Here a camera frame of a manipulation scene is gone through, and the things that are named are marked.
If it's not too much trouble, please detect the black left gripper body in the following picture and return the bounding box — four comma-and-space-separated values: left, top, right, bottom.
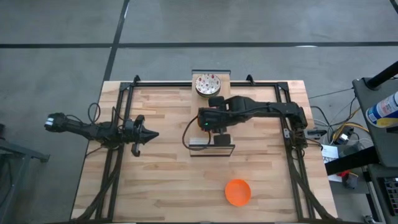
124, 114, 146, 157

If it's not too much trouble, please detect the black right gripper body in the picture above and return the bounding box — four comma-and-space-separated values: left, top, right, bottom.
208, 96, 233, 146

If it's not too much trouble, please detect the orange plastic mini bowl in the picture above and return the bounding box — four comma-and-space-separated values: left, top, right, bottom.
224, 179, 252, 207

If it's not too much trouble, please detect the wooden shelf riser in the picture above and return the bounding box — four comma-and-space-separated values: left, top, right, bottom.
188, 70, 236, 157

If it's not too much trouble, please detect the black power adapter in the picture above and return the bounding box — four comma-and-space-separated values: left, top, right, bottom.
306, 129, 328, 138

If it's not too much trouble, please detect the grey metal stand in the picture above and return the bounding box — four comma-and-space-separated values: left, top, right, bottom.
0, 123, 50, 224

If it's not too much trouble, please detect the white paper sheet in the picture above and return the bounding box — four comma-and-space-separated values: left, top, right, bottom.
322, 144, 340, 164

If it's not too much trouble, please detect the black cart crossbar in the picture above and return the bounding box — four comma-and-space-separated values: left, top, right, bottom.
325, 146, 381, 175

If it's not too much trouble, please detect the grey equipment cart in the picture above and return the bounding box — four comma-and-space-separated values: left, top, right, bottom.
351, 77, 398, 168

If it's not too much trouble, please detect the small grey box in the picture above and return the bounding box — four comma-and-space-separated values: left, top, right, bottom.
343, 173, 359, 190

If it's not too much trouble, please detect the blue white wipes canister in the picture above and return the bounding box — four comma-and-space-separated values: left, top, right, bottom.
366, 91, 398, 127

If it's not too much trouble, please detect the yellow round lid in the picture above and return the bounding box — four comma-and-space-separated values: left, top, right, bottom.
376, 117, 398, 129

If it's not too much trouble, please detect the black pole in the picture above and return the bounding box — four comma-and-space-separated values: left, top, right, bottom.
365, 60, 398, 90

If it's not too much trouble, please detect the dark keypad device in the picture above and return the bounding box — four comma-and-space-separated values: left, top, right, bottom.
384, 179, 398, 208

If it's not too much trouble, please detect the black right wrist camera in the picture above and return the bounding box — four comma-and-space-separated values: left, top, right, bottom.
198, 107, 220, 131

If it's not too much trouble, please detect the black right camera cable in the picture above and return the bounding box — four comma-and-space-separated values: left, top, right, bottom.
182, 115, 213, 151

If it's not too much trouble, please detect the black aluminium table frame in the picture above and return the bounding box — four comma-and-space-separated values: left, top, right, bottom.
70, 74, 340, 224

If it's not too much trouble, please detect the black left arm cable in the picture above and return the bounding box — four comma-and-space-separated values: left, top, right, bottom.
87, 102, 101, 124

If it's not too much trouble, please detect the thin black floor cable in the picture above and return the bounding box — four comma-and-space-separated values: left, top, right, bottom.
307, 88, 354, 100

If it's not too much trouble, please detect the yellow cable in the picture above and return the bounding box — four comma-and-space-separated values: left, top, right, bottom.
331, 122, 369, 141

